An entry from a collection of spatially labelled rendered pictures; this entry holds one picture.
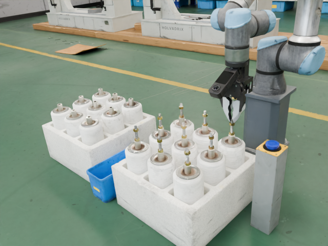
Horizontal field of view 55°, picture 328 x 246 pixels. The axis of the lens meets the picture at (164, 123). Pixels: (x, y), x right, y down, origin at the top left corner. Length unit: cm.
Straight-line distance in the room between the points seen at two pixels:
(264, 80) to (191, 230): 73
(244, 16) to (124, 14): 352
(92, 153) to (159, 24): 257
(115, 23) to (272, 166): 359
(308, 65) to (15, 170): 136
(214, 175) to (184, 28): 258
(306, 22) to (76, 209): 111
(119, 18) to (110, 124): 308
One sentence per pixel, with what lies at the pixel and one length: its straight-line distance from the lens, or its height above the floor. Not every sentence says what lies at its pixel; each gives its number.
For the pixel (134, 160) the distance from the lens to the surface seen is 112.
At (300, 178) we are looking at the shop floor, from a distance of 144.
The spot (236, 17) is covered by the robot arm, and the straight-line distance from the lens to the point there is 98.
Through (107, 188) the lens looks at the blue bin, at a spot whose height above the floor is 7.
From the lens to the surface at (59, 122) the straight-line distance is 154.
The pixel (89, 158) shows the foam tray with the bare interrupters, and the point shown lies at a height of 14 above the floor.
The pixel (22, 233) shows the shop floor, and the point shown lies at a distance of 131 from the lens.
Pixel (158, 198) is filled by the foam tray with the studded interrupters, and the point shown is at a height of 16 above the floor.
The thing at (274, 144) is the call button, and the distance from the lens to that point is 100.
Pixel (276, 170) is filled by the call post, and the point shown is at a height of 26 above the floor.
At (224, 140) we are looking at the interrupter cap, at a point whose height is 25.
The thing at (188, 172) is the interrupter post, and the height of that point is 26.
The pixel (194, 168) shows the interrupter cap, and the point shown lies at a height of 25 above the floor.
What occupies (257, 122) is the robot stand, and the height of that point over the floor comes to 17.
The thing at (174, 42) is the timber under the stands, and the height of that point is 7.
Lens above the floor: 83
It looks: 27 degrees down
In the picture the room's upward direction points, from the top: 4 degrees counter-clockwise
